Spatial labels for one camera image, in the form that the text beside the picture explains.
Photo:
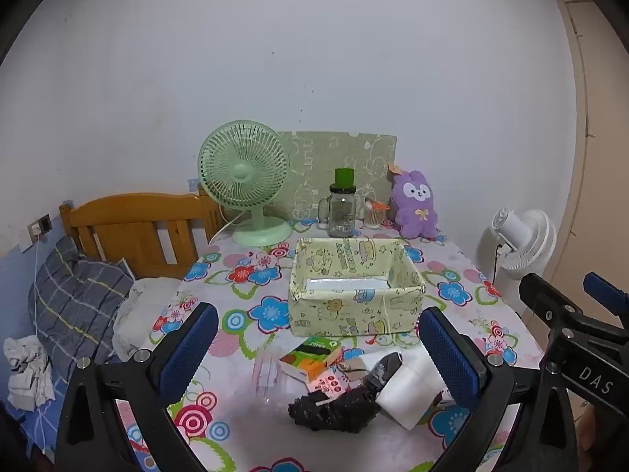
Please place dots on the clear plastic bag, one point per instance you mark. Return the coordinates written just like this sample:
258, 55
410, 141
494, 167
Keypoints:
268, 373

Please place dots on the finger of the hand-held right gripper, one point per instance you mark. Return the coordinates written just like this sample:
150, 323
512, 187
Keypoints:
545, 297
607, 289

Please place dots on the cartoon printed packet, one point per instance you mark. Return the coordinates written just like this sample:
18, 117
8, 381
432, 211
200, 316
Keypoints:
329, 383

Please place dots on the floral tablecloth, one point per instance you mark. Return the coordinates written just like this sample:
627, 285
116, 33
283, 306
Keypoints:
236, 275

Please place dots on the printed storage box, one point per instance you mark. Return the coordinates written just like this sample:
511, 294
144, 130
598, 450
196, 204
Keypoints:
344, 312

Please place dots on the green printed board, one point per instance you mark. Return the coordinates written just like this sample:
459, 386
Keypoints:
319, 157

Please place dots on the glass jar mug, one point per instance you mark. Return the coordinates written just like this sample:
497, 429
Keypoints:
341, 216

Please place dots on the green plastic cup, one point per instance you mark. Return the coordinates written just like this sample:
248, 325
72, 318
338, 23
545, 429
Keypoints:
344, 179

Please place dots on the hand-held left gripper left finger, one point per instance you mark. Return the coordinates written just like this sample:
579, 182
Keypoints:
192, 346

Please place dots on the cotton swab jar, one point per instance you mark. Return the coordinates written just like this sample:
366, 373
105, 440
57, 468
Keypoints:
372, 217

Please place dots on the crumpled white cloth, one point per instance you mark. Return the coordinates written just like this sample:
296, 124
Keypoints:
29, 373

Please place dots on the purple plush rabbit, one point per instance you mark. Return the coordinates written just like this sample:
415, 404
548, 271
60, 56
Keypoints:
415, 206

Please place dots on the wooden bed headboard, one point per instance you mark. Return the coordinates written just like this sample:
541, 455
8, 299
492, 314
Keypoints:
123, 236

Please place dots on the blue bed sheet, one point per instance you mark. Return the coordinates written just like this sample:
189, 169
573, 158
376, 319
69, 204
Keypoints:
19, 305

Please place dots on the beige door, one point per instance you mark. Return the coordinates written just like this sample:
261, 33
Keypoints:
604, 157

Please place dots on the grey black pouch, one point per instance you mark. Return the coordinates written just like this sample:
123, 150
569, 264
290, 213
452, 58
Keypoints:
386, 366

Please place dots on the green desk fan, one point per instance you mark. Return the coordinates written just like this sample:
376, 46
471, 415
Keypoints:
243, 172

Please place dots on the wall socket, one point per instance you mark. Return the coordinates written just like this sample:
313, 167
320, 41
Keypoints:
43, 225

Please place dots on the grey plaid pillow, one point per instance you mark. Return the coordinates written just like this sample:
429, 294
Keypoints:
73, 300

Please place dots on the white floor fan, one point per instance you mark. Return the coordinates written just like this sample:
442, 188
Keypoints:
530, 241

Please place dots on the green orange box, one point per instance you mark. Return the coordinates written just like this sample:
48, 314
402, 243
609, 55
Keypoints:
309, 354

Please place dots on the small orange scissors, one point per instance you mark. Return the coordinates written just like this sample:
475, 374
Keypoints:
379, 204

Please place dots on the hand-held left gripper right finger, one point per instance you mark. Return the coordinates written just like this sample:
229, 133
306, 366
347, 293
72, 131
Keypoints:
452, 359

